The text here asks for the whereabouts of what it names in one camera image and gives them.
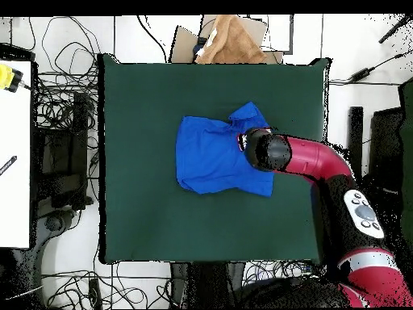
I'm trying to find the dark green table cloth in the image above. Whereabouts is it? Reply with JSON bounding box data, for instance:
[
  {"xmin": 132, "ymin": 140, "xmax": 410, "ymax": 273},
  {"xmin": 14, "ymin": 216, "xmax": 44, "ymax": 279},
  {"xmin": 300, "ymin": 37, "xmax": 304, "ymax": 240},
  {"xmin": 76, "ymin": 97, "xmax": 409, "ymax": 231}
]
[{"xmin": 97, "ymin": 52, "xmax": 332, "ymax": 265}]

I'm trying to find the blue shirt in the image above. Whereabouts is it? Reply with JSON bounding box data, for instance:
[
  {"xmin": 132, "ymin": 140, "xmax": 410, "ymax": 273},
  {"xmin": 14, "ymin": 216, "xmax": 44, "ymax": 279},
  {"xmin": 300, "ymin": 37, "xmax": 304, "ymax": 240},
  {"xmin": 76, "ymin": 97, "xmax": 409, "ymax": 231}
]
[{"xmin": 174, "ymin": 101, "xmax": 275, "ymax": 198}]

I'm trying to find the black marker pen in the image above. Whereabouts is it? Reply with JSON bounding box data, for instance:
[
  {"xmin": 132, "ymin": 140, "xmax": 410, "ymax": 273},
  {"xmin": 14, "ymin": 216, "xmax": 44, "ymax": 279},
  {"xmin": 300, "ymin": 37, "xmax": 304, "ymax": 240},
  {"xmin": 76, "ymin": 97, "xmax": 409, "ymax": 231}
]
[{"xmin": 0, "ymin": 155, "xmax": 18, "ymax": 177}]

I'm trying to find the black cable tangle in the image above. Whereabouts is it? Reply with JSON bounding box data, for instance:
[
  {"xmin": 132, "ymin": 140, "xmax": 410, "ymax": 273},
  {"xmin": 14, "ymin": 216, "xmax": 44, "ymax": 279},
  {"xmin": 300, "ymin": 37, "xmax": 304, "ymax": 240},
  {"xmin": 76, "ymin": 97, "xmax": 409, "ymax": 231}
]
[
  {"xmin": 243, "ymin": 259, "xmax": 317, "ymax": 285},
  {"xmin": 41, "ymin": 264, "xmax": 172, "ymax": 309},
  {"xmin": 27, "ymin": 15, "xmax": 101, "ymax": 133}
]

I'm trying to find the black metal frame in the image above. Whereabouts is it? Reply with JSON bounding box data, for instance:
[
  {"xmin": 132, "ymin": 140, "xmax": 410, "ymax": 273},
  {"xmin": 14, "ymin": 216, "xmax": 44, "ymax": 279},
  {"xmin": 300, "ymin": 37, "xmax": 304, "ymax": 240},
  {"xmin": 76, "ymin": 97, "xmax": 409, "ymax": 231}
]
[{"xmin": 31, "ymin": 91, "xmax": 94, "ymax": 211}]

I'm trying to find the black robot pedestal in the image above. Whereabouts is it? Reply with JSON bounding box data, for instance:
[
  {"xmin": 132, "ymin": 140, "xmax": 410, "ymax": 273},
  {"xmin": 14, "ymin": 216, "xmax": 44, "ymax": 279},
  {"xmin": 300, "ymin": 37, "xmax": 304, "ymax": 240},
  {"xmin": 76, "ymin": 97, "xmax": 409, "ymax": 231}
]
[{"xmin": 169, "ymin": 261, "xmax": 246, "ymax": 309}]

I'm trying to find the black power adapter with cable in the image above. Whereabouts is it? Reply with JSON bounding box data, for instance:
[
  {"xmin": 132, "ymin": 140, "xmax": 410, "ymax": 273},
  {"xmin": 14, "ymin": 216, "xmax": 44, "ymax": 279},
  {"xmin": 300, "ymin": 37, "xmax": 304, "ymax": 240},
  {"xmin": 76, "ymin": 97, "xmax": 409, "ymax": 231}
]
[{"xmin": 328, "ymin": 48, "xmax": 413, "ymax": 86}]

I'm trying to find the yellow and black tool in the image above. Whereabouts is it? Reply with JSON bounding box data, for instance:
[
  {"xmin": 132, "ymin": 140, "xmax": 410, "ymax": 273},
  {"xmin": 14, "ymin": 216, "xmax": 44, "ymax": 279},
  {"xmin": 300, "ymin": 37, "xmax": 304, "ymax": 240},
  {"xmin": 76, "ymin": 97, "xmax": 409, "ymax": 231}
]
[{"xmin": 0, "ymin": 63, "xmax": 24, "ymax": 94}]

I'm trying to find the cardboard box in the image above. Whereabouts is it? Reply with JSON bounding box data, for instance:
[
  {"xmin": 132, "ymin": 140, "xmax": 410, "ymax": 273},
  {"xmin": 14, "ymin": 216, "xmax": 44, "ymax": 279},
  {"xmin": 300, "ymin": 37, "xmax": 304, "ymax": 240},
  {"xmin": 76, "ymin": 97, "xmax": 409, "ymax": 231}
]
[{"xmin": 169, "ymin": 14, "xmax": 285, "ymax": 65}]

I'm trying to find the black chair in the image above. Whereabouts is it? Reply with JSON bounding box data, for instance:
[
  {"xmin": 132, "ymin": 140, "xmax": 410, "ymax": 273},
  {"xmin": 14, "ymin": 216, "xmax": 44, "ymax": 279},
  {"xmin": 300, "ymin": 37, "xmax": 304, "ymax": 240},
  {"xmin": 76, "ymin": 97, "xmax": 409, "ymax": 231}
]
[{"xmin": 346, "ymin": 106, "xmax": 404, "ymax": 211}]

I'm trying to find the brown towel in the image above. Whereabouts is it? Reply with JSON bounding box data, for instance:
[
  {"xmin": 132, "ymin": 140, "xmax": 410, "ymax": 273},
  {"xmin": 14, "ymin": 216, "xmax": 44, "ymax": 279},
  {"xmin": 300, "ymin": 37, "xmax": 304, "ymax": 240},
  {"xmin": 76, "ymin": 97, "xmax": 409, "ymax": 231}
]
[{"xmin": 194, "ymin": 14, "xmax": 268, "ymax": 65}]

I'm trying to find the white table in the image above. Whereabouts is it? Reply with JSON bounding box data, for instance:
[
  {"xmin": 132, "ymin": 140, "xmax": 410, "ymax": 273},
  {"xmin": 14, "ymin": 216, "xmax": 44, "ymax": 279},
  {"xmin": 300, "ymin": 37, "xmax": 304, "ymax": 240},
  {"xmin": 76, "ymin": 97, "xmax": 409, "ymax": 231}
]
[{"xmin": 0, "ymin": 59, "xmax": 33, "ymax": 249}]

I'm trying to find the black rod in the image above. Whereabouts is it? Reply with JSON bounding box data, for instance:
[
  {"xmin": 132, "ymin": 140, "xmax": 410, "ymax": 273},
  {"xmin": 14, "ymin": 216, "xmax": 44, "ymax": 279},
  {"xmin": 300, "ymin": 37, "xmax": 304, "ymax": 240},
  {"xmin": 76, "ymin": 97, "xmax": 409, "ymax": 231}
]
[{"xmin": 378, "ymin": 14, "xmax": 413, "ymax": 44}]

